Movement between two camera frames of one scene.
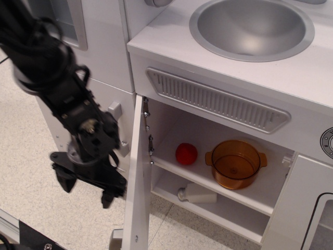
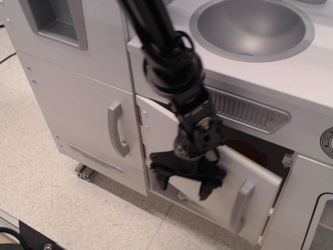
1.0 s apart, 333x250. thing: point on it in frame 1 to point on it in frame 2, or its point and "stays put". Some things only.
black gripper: [89, 159] to [204, 169]
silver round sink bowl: [251, 30] stays put
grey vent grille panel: [249, 114] stays put
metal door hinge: [151, 148] to [145, 150]
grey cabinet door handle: [116, 239] to [244, 194]
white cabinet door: [137, 235] to [243, 198]
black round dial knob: [326, 142] stays put
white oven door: [302, 217] stays put
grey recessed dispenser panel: [68, 16] stays put
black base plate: [30, 238] stays put
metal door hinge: [146, 114] to [140, 115]
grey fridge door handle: [115, 108] stays put
